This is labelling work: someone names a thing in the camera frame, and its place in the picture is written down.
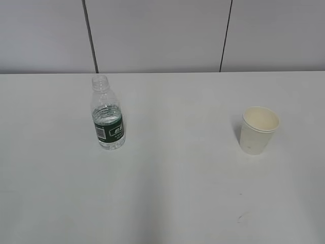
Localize clear green-label water bottle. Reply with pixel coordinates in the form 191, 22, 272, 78
91, 75, 125, 150

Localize white paper cup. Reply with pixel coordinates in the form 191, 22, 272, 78
239, 106, 280, 155

